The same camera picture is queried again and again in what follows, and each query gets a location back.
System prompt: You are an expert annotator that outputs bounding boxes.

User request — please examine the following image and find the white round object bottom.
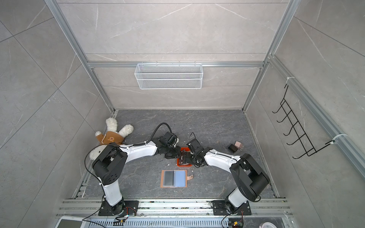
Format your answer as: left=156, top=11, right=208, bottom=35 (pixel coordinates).
left=259, top=222, right=277, bottom=228

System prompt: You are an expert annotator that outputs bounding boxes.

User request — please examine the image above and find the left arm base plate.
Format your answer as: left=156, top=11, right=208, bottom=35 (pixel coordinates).
left=98, top=200, right=139, bottom=217

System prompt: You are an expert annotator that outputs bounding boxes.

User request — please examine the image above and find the tan leather card holder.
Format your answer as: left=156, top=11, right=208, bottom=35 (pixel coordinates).
left=160, top=170, right=194, bottom=188

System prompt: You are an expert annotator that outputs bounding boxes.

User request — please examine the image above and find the white wire mesh basket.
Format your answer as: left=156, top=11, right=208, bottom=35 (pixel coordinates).
left=135, top=63, right=203, bottom=90

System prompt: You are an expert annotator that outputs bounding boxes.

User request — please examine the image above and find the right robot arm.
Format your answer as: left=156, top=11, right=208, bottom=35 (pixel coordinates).
left=187, top=139, right=270, bottom=212

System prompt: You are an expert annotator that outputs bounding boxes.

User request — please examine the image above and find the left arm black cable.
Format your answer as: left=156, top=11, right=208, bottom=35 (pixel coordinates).
left=144, top=122, right=173, bottom=146

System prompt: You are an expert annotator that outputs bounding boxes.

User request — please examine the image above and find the black wire hook rack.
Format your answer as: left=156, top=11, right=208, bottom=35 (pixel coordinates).
left=272, top=84, right=335, bottom=160

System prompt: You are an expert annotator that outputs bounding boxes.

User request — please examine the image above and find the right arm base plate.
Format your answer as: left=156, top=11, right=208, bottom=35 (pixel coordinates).
left=211, top=200, right=252, bottom=216

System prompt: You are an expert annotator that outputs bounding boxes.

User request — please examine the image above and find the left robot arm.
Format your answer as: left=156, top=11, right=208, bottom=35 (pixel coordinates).
left=89, top=132, right=181, bottom=207

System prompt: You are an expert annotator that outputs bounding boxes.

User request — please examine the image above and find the white tablet device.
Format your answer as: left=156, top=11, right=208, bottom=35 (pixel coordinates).
left=55, top=216, right=86, bottom=228

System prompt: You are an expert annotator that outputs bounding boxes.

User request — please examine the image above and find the white teddy bear brown shirt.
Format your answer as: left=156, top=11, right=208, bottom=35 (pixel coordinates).
left=89, top=118, right=134, bottom=161

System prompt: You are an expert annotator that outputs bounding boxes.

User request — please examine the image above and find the small black pink box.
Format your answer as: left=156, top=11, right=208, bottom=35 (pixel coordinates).
left=228, top=141, right=243, bottom=154

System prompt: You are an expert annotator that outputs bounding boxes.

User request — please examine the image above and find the aluminium rail frame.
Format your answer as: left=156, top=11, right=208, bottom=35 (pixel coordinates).
left=56, top=198, right=297, bottom=228

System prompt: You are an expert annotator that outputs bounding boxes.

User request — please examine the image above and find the red plastic tray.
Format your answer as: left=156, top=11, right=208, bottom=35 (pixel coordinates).
left=177, top=147, right=192, bottom=167

